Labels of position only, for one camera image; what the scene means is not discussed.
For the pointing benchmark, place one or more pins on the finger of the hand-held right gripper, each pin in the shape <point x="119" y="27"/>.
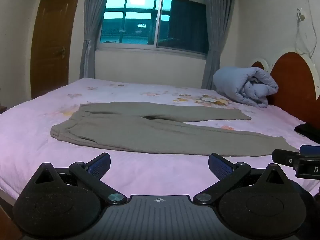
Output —
<point x="311" y="150"/>
<point x="285" y="157"/>

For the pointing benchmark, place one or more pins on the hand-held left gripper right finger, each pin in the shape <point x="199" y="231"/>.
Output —
<point x="219" y="165"/>

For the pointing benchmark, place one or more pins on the grey curtain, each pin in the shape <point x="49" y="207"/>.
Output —
<point x="217" y="30"/>
<point x="87" y="30"/>

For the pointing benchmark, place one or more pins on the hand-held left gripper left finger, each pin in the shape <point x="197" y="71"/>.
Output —
<point x="100" y="165"/>

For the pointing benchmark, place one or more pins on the brown wooden door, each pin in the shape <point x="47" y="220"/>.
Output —
<point x="52" y="42"/>

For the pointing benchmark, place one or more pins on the rolled light blue quilt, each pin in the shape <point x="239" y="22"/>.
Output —
<point x="240" y="85"/>

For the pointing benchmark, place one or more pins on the white wall socket with plug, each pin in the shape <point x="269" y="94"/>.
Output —
<point x="301" y="15"/>

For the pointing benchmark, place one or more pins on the window with white frame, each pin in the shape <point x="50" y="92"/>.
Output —
<point x="150" y="17"/>

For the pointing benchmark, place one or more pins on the dark cloth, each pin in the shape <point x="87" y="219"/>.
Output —
<point x="308" y="132"/>

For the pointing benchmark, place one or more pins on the grey-green pants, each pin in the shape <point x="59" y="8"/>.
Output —
<point x="150" y="135"/>

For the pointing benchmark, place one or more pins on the bed with pink floral sheet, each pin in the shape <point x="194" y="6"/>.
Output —
<point x="37" y="142"/>

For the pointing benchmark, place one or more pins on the brown wooden headboard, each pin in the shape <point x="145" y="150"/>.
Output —
<point x="295" y="85"/>

